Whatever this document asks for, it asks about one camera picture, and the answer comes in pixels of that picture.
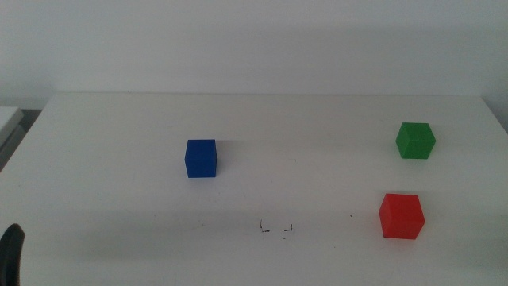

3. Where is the blue cube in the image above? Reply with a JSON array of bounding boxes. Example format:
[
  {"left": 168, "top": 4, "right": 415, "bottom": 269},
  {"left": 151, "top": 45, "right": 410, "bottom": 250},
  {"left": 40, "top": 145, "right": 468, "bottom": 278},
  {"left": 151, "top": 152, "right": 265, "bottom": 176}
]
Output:
[{"left": 184, "top": 138, "right": 218, "bottom": 179}]

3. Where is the green cube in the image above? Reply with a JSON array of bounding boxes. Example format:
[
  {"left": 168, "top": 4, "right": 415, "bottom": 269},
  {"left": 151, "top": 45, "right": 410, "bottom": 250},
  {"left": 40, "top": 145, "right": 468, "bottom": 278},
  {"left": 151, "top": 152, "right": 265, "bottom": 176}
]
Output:
[{"left": 394, "top": 122, "right": 437, "bottom": 160}]

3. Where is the red cube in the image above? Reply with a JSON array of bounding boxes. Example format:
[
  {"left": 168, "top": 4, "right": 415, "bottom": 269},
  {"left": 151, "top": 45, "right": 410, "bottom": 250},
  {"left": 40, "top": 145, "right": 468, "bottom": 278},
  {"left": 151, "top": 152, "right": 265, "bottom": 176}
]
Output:
[{"left": 378, "top": 192, "right": 426, "bottom": 241}]

